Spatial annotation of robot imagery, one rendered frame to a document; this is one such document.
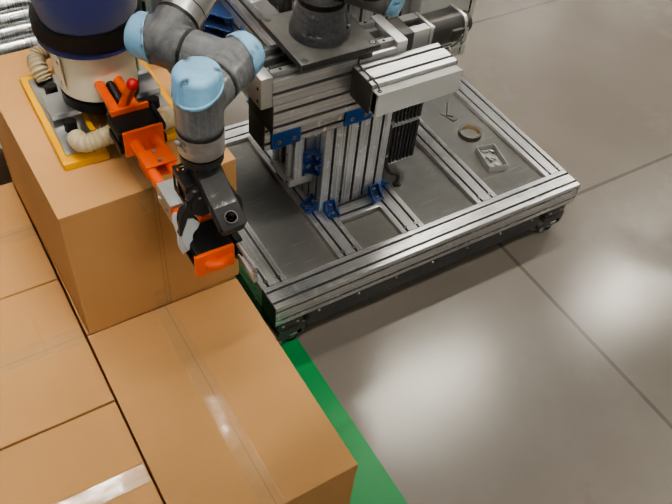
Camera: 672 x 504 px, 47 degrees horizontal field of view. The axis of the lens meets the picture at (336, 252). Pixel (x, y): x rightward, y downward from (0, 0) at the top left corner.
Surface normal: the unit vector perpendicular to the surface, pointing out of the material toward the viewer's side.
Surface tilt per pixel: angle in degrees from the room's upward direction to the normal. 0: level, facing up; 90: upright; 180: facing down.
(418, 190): 0
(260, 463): 0
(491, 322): 0
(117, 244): 90
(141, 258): 90
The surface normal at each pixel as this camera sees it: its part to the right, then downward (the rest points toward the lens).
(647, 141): 0.08, -0.66
